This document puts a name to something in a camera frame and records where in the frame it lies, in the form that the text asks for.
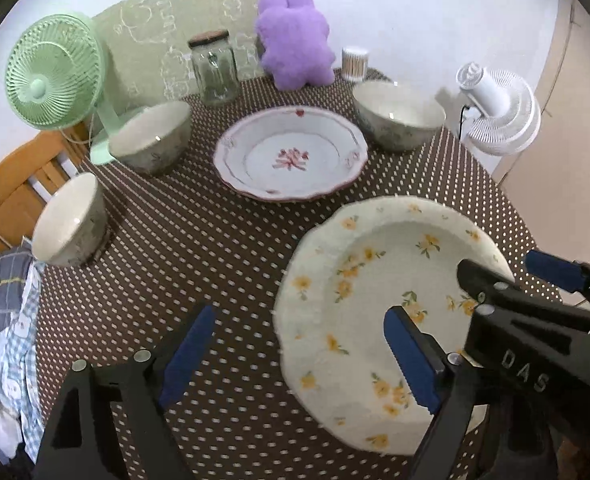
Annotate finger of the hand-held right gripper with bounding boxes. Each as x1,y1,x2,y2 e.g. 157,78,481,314
524,251,590,312
456,259,590,332

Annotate yellow floral plate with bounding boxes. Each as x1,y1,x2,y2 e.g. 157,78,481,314
273,196,516,457

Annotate purple plush toy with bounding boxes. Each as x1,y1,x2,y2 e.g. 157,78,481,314
254,0,337,91

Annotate glass jar with lid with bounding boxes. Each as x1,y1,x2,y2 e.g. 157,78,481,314
187,30,241,107

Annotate white desk fan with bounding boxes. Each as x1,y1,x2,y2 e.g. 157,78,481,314
455,61,542,157

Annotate white crumpled cloth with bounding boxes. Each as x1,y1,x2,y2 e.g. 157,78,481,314
0,395,20,461

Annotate wooden headboard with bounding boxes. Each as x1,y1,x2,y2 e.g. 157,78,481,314
0,122,90,252

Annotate blue checked blanket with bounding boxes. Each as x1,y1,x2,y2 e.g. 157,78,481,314
0,260,46,456

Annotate grey plaid bedding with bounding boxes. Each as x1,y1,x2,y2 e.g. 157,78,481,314
0,247,43,331

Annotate cotton swab container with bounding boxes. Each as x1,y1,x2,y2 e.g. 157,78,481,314
341,47,370,82

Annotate green desk fan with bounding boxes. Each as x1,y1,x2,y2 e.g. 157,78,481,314
4,11,126,166

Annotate brown dotted tablecloth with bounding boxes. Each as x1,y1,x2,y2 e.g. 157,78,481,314
35,67,576,480

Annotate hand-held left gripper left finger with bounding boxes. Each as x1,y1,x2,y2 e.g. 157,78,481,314
35,302,218,480

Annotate green wall paper sheet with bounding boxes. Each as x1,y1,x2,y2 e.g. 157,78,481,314
92,0,306,116

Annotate floral ceramic bowl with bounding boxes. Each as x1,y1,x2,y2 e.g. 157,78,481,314
109,101,193,177
31,172,108,267
352,80,447,153

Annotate pink floral plate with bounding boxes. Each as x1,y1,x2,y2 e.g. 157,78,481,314
212,106,368,203

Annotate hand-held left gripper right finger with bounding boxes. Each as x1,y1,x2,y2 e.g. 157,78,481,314
382,305,491,480

